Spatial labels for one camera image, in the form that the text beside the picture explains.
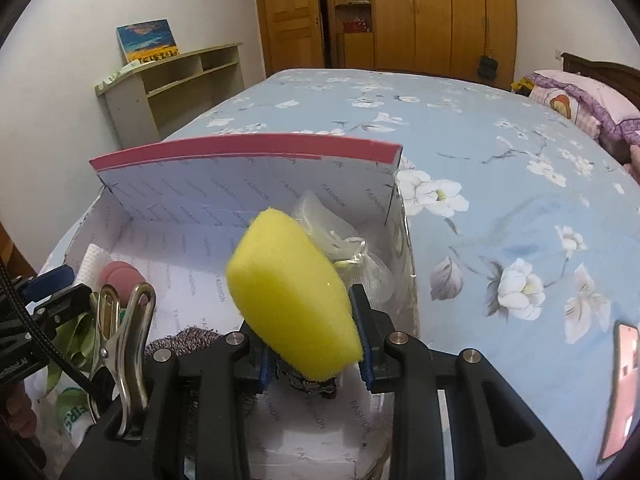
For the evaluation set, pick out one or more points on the red shelf items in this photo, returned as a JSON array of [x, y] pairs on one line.
[[356, 25]]

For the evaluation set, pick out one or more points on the clear plastic mesh bag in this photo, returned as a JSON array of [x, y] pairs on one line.
[[360, 260]]

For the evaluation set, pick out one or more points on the person's left hand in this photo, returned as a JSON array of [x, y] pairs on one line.
[[20, 410]]

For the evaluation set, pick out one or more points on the black hanging bag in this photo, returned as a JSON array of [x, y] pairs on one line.
[[487, 67]]

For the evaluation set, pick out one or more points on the lavender ruffled pillow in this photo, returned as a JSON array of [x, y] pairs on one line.
[[625, 140]]

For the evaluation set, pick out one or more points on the wooden wardrobe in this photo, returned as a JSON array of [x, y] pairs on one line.
[[425, 10]]

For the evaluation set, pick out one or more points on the blue floral bedsheet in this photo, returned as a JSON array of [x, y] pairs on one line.
[[475, 135]]

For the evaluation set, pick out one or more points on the black patterned cloth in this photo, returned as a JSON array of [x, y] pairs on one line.
[[305, 385]]

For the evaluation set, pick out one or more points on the green white cloth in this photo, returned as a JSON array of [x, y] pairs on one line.
[[117, 72]]

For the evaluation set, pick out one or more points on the green satin ribbon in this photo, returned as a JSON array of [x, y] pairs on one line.
[[75, 345]]

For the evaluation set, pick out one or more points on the yellow black cloth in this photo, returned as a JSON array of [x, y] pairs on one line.
[[522, 85]]

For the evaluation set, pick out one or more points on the white towel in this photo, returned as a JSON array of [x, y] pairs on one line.
[[92, 262]]

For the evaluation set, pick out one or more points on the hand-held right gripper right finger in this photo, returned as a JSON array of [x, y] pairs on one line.
[[364, 360]]

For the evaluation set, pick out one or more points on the pink phone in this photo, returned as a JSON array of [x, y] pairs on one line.
[[620, 390]]

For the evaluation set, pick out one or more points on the brown knitted cloth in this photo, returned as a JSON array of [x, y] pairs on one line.
[[190, 340]]

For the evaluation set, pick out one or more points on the metal spring clip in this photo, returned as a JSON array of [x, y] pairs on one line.
[[122, 340]]

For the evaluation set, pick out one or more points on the beige shelf desk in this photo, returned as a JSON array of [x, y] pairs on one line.
[[150, 95]]

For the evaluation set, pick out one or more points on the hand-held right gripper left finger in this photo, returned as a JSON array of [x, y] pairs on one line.
[[263, 375]]

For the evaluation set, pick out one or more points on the wooden door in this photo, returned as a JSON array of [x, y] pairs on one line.
[[290, 15]]

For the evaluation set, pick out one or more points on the green white sock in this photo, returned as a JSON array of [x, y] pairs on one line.
[[70, 410]]

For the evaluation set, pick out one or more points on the blue yellow painting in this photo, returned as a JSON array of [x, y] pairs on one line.
[[147, 40]]

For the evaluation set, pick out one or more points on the dark wooden headboard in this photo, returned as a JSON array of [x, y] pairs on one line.
[[600, 67]]

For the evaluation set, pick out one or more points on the red cardboard box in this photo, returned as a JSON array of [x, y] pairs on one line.
[[225, 185]]

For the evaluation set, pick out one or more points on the lavender cartoon pillow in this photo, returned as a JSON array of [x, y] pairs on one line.
[[575, 95]]

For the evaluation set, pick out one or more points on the yellow sponge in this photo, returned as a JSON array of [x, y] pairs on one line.
[[290, 300]]

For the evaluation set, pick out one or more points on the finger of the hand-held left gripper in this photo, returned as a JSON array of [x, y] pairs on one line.
[[50, 280], [65, 302]]

